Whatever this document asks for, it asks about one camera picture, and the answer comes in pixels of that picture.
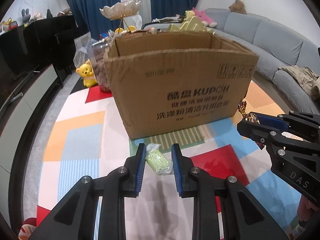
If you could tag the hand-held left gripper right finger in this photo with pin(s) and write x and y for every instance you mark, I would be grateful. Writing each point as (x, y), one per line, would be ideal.
(176, 170)

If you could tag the yellow plush toy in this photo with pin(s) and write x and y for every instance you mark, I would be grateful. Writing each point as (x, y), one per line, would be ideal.
(190, 13)

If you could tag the person's right hand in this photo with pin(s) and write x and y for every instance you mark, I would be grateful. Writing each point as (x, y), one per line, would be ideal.
(305, 210)

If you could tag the beige blanket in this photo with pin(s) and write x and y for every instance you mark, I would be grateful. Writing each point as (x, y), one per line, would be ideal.
(302, 77)

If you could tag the grey rabbit plush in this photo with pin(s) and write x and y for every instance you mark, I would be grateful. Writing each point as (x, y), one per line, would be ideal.
(25, 16)

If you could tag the gold foil balloon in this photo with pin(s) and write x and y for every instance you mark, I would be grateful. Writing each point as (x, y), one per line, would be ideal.
(7, 21)

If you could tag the grey television cabinet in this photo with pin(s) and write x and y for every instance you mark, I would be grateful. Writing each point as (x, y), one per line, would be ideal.
(32, 92)

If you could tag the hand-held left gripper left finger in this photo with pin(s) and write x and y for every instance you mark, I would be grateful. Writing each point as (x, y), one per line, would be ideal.
(140, 170)

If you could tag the yellow bear figure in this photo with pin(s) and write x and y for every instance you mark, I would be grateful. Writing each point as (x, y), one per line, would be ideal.
(86, 73)

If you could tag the pale green snack packet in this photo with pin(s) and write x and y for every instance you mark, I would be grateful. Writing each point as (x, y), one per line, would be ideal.
(158, 162)

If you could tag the grey corner sofa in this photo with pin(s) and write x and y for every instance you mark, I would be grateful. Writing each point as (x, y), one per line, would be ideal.
(262, 37)

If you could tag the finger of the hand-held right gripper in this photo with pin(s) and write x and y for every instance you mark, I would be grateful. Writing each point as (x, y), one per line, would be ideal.
(252, 130)
(272, 122)

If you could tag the grey remote control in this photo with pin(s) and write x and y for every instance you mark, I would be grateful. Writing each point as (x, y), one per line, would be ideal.
(17, 96)

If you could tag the black curved television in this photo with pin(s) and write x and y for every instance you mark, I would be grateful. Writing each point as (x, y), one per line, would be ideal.
(12, 55)

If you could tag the small pink plush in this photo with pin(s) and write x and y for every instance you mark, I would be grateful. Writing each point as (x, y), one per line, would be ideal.
(38, 16)

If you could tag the large pink plush toy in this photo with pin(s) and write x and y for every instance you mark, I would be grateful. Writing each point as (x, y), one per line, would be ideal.
(203, 16)

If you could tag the black upright piano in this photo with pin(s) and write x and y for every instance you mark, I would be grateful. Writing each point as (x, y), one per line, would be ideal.
(50, 30)

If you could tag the colourful checked tablecloth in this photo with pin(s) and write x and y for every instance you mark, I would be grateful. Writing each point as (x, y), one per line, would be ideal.
(80, 142)

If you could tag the clothes heap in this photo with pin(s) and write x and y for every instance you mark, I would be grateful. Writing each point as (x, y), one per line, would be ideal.
(167, 19)

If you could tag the white plastic bag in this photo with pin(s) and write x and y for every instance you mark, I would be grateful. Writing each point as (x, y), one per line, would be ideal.
(136, 21)

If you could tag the clear plastic bag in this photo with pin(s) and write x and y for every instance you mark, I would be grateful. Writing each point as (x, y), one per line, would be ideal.
(81, 52)

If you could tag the pile of assorted snacks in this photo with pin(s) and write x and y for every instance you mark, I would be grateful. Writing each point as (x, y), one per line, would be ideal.
(107, 33)

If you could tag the white tiered snack stand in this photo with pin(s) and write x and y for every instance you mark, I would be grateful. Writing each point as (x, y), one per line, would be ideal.
(120, 8)

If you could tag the black cone ornament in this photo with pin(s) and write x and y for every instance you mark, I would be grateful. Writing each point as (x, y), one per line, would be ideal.
(49, 13)

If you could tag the brown plush toy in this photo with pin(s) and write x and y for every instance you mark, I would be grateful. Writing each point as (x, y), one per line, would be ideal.
(238, 6)

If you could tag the brown cardboard box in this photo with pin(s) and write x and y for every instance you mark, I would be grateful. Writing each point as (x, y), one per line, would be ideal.
(187, 80)

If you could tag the clear jar of nuts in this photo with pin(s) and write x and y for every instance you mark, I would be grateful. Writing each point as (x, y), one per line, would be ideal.
(100, 65)

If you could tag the red gold candy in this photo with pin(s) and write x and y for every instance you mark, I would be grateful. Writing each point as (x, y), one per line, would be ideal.
(243, 106)

